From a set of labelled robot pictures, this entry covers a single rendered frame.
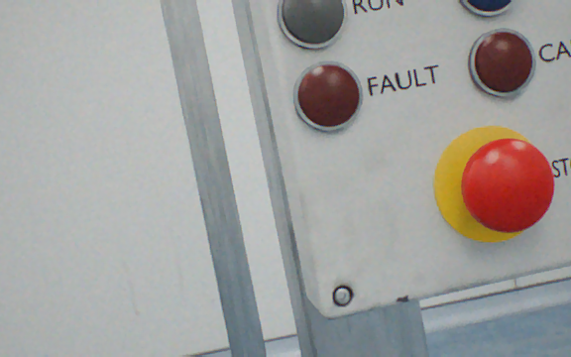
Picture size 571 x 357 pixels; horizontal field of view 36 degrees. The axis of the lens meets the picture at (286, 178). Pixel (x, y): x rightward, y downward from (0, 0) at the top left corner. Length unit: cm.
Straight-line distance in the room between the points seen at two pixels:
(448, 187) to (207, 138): 116
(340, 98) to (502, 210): 8
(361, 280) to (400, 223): 3
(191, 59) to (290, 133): 117
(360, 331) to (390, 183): 10
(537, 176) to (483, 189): 2
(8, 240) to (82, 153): 48
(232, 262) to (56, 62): 239
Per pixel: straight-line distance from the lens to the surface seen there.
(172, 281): 381
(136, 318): 385
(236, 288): 156
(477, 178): 38
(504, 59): 40
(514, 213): 38
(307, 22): 38
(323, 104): 38
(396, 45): 40
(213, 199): 155
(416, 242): 40
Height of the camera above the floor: 95
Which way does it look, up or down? 3 degrees down
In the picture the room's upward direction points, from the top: 11 degrees counter-clockwise
